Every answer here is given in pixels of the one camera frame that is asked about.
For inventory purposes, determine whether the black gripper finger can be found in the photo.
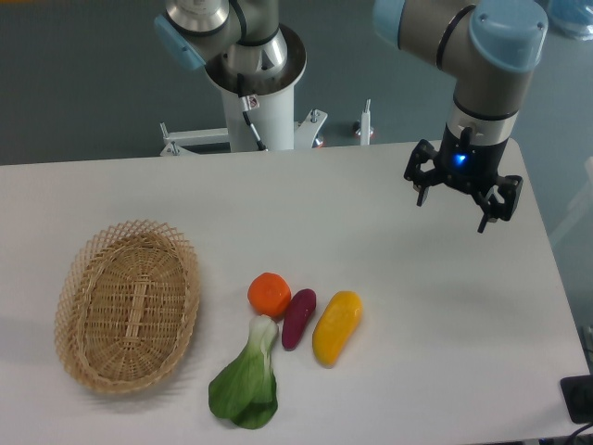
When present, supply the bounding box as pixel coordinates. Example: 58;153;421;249
476;175;524;233
404;139;444;207

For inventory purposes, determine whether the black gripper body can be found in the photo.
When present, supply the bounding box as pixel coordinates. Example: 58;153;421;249
434;127;508;195

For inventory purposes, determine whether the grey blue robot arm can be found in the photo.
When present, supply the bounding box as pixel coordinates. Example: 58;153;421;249
154;1;548;223

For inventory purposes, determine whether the yellow mango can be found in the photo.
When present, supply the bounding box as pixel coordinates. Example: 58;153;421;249
312;290;363;367

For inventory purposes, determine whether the blue object top right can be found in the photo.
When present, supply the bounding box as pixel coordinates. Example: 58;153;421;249
548;0;592;41

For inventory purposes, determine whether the purple sweet potato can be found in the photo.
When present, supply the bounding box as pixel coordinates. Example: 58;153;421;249
282;288;317;350

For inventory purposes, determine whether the orange fruit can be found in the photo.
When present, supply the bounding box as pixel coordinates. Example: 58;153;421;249
247;272;292;318

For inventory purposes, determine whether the black device at table edge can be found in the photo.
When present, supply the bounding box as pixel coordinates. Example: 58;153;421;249
560;375;592;424

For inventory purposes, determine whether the green bok choy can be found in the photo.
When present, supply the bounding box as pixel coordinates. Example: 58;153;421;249
208;315;278;430

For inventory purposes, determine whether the woven wicker basket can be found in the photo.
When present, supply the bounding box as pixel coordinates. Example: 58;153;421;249
55;220;200;394

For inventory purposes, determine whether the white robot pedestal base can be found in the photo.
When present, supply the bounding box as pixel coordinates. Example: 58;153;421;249
160;25;328;157

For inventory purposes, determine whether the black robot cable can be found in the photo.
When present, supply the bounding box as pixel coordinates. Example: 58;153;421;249
234;72;269;152

